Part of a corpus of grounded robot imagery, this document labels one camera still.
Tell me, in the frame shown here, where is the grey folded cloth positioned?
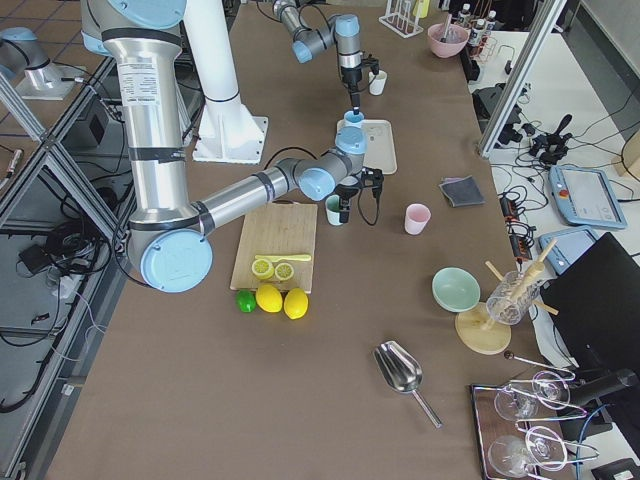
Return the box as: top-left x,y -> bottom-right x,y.
439,177 -> 485,208

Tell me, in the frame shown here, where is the wine glass rack tray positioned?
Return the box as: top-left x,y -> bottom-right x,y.
470,370 -> 599,479

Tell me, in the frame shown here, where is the cream rabbit tray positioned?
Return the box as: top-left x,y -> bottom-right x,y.
362,119 -> 397,175

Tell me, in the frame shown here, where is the mint green bowl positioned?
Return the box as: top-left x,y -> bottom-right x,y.
432,267 -> 481,313

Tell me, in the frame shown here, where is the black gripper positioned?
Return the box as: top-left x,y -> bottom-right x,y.
340,55 -> 380,114
334,168 -> 384,222

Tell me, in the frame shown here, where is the wooden mug tree stand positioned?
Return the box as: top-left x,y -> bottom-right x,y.
455,239 -> 559,355

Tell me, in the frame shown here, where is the light blue cup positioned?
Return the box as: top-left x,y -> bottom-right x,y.
343,110 -> 365,128

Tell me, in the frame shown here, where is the cream white cup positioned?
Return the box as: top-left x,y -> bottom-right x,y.
368,70 -> 388,96

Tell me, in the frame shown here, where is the metal ice scoop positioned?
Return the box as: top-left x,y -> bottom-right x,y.
374,340 -> 443,429

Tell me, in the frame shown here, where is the yellow plastic knife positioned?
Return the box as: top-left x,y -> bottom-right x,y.
254,254 -> 312,262

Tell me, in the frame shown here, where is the green lime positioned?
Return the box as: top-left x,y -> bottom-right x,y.
235,290 -> 257,313

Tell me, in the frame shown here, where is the halved lemon left piece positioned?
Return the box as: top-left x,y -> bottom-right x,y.
251,258 -> 275,280

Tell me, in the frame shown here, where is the blue teach pendant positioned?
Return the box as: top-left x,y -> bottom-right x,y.
538,225 -> 599,275
549,165 -> 627,230

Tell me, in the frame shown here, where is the halved lemon right piece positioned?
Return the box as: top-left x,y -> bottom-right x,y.
274,262 -> 295,282

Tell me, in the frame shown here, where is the halved lemon piece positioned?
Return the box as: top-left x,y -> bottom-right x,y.
251,258 -> 275,280
274,262 -> 295,282

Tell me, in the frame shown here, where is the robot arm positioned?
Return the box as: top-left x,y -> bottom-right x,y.
81,1 -> 367,293
273,1 -> 379,114

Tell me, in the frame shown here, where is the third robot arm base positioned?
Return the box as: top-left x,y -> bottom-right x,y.
1,27 -> 75,100

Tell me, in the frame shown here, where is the aluminium frame post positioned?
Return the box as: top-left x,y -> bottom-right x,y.
478,0 -> 566,159

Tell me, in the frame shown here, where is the whole yellow lemon left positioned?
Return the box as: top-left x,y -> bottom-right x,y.
255,284 -> 283,313

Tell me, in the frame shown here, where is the white wire cup rack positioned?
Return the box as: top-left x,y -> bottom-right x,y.
378,0 -> 424,38

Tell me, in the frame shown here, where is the whole yellow lemon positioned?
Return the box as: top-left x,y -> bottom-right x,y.
284,288 -> 309,320
255,284 -> 283,313

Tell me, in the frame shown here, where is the black laptop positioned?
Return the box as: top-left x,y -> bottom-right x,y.
542,233 -> 639,372

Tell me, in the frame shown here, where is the yellow-green cup on rack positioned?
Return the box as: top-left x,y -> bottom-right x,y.
413,0 -> 430,19

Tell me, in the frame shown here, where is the pink cup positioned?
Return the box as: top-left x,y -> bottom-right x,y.
404,203 -> 432,235

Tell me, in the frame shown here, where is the bamboo cutting board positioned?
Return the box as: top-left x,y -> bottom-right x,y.
230,203 -> 318,290

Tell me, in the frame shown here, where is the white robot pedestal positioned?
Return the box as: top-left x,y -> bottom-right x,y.
182,0 -> 269,165

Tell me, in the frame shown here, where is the pink ribbed bowl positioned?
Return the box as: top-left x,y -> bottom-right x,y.
427,23 -> 470,58

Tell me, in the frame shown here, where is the whole yellow lemon right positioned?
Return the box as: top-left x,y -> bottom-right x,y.
284,288 -> 309,320

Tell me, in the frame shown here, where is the mint green cup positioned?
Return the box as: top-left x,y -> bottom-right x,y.
325,194 -> 343,226

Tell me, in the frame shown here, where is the clear glass mug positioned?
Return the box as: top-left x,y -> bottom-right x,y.
486,271 -> 541,325

